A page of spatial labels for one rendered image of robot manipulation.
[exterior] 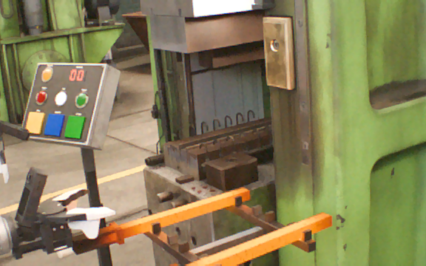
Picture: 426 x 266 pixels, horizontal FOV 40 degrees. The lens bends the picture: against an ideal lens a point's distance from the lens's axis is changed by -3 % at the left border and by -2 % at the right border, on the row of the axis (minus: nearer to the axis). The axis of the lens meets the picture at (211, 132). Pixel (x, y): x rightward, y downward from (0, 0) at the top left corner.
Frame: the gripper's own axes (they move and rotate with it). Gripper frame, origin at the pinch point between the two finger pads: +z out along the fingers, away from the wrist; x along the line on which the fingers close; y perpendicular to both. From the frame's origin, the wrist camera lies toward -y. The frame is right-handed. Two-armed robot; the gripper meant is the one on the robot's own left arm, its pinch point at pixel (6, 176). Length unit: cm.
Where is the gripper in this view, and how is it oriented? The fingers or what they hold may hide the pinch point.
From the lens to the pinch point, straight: 187.4
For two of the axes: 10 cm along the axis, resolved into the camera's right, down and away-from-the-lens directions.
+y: -9.2, 1.8, -3.5
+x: 3.9, 2.2, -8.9
